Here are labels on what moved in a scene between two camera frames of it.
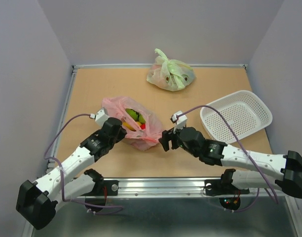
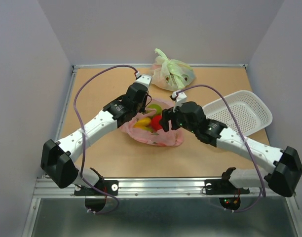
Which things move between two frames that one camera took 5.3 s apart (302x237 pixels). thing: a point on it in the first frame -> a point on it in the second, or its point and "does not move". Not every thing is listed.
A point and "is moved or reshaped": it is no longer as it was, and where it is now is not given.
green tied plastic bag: (170, 75) does not move
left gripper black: (121, 135) -> (143, 107)
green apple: (135, 115) -> (156, 106)
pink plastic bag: (143, 126) is moved or reshaped
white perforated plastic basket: (245, 112) does not move
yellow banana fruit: (126, 125) -> (144, 124)
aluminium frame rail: (193, 187) does not move
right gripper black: (167, 135) -> (168, 114)
